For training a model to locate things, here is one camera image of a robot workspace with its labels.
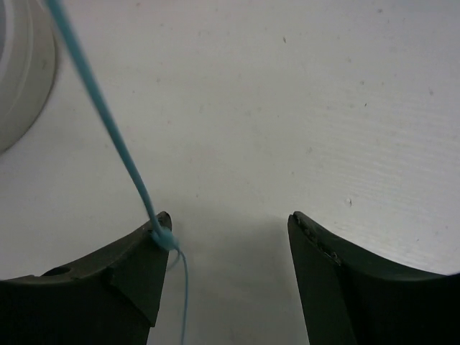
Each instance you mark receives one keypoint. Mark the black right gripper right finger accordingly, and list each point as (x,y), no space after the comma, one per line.
(350,295)

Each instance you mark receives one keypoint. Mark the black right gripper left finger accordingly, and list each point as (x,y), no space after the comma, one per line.
(110,296)

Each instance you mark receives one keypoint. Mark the pink blue cat-ear headphones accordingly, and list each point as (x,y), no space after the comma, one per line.
(160,234)

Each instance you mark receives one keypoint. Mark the white grey headphones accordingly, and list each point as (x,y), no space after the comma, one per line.
(28,67)

